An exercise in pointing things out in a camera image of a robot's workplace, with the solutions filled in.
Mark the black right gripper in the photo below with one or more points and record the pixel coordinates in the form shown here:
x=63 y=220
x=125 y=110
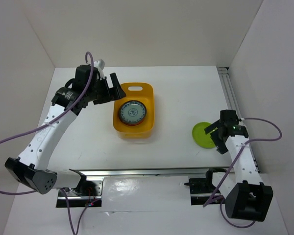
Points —
x=221 y=147

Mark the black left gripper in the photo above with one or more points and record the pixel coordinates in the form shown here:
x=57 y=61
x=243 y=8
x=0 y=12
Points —
x=111 y=93

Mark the green plate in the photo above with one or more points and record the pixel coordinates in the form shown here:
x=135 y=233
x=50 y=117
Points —
x=199 y=136

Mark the small blue floral plate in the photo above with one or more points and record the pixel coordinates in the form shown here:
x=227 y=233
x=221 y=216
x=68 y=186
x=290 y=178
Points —
x=132 y=111

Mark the orange plate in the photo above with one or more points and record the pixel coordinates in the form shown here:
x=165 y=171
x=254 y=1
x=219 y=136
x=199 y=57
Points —
x=131 y=123

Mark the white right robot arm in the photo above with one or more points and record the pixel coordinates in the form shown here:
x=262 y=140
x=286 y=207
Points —
x=246 y=196

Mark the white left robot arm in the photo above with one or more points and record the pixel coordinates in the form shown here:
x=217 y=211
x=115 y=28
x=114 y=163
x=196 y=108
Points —
x=30 y=168

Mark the yellow plastic bin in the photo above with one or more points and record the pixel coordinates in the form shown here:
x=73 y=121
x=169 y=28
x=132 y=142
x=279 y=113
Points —
x=142 y=92

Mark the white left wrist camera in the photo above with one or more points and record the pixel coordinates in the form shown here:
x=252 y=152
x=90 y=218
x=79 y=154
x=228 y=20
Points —
x=100 y=64

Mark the front aluminium rail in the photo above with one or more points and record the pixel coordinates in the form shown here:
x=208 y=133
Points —
x=144 y=172

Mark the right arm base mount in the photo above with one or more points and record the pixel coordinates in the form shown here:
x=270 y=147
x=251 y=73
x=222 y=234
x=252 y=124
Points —
x=202 y=188

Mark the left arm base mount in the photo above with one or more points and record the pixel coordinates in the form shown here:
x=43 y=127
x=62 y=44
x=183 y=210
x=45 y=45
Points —
x=90 y=195

